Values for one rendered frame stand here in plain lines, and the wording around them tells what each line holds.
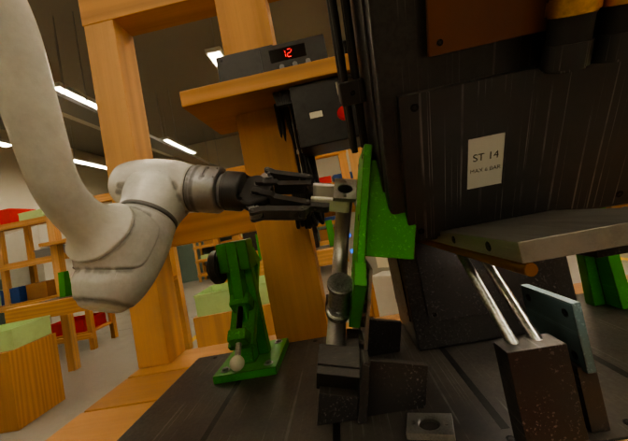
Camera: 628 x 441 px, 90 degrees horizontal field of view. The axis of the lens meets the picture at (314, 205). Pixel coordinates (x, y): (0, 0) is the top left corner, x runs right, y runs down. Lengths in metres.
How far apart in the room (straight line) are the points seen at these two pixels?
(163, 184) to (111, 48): 0.61
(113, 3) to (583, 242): 1.18
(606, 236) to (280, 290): 0.68
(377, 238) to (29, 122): 0.45
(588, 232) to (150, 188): 0.58
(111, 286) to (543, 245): 0.51
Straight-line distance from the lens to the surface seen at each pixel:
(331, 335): 0.53
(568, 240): 0.33
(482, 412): 0.52
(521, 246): 0.31
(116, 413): 0.84
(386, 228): 0.46
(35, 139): 0.50
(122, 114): 1.05
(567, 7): 0.42
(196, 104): 0.82
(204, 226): 0.99
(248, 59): 0.88
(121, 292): 0.54
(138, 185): 0.62
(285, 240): 0.83
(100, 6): 1.22
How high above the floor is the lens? 1.18
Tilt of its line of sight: 3 degrees up
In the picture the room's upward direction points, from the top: 11 degrees counter-clockwise
